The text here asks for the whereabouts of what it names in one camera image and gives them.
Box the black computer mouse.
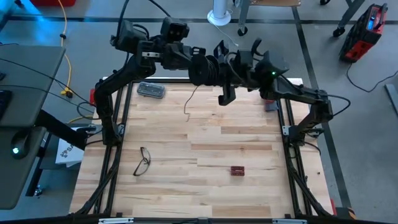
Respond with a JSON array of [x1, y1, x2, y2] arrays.
[[11, 129, 32, 160]]

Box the yellow cable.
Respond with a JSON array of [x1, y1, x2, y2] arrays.
[[57, 0, 94, 124]]

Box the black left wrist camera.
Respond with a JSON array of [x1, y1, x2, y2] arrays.
[[160, 17, 190, 43]]

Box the black eyeglasses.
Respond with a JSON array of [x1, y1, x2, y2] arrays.
[[132, 146, 152, 177]]

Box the red bin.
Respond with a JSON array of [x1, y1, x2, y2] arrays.
[[30, 0, 77, 7]]

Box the red black tool case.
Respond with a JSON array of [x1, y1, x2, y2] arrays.
[[338, 3, 389, 63]]

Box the white printed box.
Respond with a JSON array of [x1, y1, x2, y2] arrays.
[[55, 126, 86, 168]]

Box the white pole base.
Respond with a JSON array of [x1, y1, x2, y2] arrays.
[[207, 0, 233, 27]]

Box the white floor cable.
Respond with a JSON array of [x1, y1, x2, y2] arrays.
[[214, 24, 240, 48]]

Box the grey side table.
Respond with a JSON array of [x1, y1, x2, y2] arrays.
[[0, 45, 67, 210]]

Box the grey cart leg with caster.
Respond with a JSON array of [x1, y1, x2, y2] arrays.
[[332, 0, 366, 39]]

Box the black power cord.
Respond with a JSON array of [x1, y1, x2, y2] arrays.
[[346, 62, 398, 93]]

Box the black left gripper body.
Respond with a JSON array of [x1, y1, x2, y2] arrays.
[[136, 40, 207, 71]]

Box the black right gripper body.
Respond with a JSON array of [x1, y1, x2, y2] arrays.
[[213, 40, 266, 91]]

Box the black wire spool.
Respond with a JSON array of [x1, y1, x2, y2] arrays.
[[188, 54, 220, 87]]

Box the grey red plastic piece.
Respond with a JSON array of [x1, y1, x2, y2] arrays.
[[264, 99, 280, 112]]

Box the thin black desk cable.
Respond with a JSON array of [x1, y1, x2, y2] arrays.
[[0, 57, 82, 100], [0, 84, 65, 100]]

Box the black diagonal strut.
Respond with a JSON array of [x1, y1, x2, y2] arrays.
[[36, 109, 88, 151]]

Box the wooden top rolling table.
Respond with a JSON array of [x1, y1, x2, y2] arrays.
[[238, 0, 302, 37]]

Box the flat white tray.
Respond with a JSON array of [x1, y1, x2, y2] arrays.
[[136, 82, 166, 100]]

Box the thick sleeved robot cable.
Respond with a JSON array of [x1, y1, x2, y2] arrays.
[[251, 37, 264, 57]]

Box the black desk leg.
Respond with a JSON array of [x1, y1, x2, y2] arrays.
[[25, 133, 52, 197]]

